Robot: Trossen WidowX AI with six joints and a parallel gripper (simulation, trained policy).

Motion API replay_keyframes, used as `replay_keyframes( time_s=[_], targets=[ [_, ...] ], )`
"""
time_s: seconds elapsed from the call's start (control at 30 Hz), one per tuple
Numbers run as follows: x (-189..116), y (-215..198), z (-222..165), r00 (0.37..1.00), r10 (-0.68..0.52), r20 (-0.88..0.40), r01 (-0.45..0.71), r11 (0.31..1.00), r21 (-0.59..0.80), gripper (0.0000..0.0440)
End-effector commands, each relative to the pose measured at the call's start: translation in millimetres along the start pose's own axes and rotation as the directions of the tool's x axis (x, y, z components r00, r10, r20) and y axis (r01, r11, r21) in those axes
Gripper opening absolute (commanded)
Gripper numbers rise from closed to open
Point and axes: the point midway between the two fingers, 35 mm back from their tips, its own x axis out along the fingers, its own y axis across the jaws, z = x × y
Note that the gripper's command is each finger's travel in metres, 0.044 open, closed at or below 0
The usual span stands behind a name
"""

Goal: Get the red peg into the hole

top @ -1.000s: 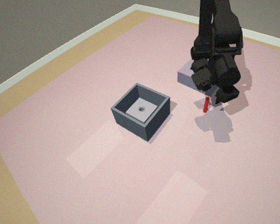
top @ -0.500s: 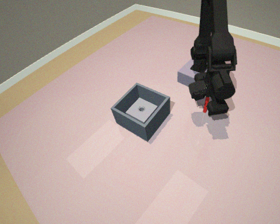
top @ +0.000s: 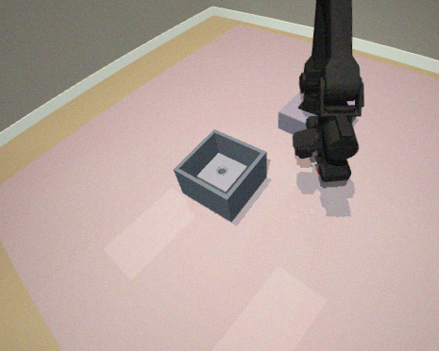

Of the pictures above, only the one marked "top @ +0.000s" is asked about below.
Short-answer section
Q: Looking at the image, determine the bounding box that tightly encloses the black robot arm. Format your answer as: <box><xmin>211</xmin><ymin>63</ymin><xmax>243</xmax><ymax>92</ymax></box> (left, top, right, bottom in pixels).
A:
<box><xmin>293</xmin><ymin>0</ymin><xmax>364</xmax><ymax>160</ymax></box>

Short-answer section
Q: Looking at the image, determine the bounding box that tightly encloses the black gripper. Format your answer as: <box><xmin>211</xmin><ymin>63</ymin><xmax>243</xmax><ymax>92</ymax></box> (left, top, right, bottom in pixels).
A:
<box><xmin>306</xmin><ymin>115</ymin><xmax>351</xmax><ymax>183</ymax></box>

